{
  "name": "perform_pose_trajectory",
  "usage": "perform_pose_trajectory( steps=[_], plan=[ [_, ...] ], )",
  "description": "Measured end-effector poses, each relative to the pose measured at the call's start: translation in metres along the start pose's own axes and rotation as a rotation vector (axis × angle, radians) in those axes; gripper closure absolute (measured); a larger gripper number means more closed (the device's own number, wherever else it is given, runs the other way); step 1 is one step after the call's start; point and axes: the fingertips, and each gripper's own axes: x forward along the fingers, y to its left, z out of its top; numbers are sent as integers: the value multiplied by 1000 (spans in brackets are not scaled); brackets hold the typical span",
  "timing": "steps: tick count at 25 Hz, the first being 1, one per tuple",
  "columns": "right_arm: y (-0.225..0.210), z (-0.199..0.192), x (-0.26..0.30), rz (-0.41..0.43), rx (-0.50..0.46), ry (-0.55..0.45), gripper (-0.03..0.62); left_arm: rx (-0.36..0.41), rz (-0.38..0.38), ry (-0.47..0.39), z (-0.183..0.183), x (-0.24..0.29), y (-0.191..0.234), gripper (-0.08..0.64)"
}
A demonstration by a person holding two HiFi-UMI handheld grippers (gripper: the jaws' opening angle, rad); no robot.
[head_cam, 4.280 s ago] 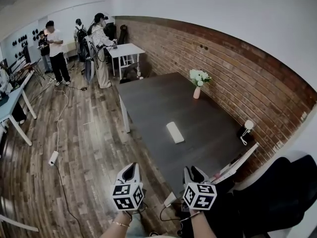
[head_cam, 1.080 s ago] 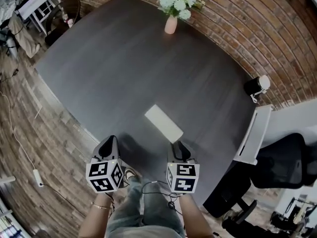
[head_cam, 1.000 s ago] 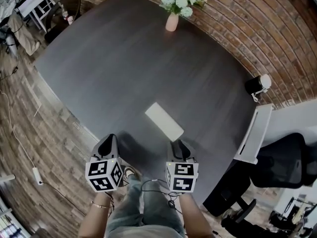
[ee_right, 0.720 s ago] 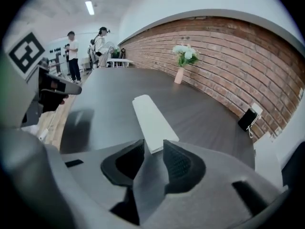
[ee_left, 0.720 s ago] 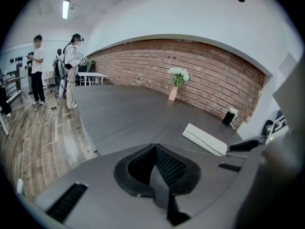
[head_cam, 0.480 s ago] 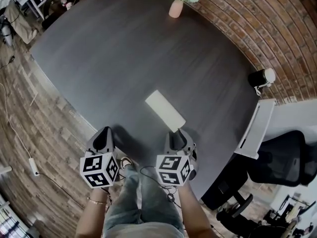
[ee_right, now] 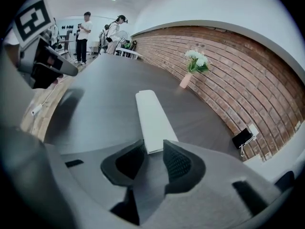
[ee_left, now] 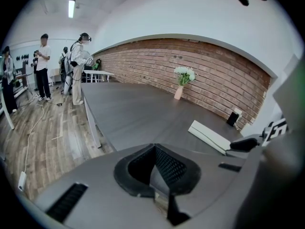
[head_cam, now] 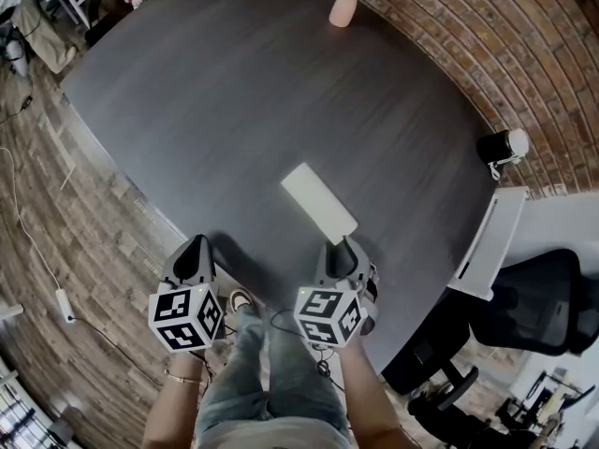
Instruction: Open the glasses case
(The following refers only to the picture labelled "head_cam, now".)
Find person's legs in jeans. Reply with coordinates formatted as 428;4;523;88
193;304;353;449

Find person's white shoe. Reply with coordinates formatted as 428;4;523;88
228;287;255;313

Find black office chair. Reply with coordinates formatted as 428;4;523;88
381;248;596;423

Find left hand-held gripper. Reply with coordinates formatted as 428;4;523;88
148;234;225;355

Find black floor cable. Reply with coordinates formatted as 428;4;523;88
73;316;166;386

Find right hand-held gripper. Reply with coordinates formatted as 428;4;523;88
293;235;381;349

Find beige bag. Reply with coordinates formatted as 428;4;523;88
10;1;79;75

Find white cable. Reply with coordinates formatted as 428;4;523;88
0;146;62;294

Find black looped cable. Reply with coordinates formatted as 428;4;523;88
270;308;350;395

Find black metal stand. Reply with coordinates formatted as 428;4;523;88
494;367;598;442

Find thin gold bracelet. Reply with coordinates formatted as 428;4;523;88
163;368;202;385

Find white flat panel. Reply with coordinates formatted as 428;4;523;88
447;185;531;301

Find pink vase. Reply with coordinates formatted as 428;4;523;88
328;0;359;29

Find person's right forearm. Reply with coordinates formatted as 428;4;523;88
335;332;416;449

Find white glasses case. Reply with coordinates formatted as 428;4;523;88
280;161;359;247

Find white power strip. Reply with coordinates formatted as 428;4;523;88
54;288;77;326

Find person's left forearm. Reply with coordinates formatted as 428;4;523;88
141;349;208;449

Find black and white cylinder device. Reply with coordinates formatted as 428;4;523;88
476;127;531;177

